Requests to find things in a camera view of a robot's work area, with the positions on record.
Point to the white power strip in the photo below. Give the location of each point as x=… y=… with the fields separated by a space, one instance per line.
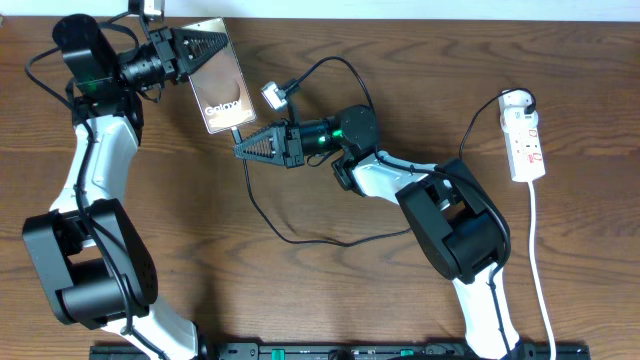
x=524 y=153

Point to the white usb charger adapter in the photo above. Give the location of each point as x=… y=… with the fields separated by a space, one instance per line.
x=515 y=102

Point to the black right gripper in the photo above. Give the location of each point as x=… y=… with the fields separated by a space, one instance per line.
x=286 y=141

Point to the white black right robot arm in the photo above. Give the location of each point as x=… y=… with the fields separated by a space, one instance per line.
x=458 y=228

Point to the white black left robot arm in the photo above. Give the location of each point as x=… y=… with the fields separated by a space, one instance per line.
x=93 y=266

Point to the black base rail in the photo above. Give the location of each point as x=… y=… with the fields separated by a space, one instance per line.
x=431 y=350

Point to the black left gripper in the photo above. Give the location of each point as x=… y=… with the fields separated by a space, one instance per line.
x=164 y=43

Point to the Galaxy smartphone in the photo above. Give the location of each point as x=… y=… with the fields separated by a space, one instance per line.
x=219 y=85

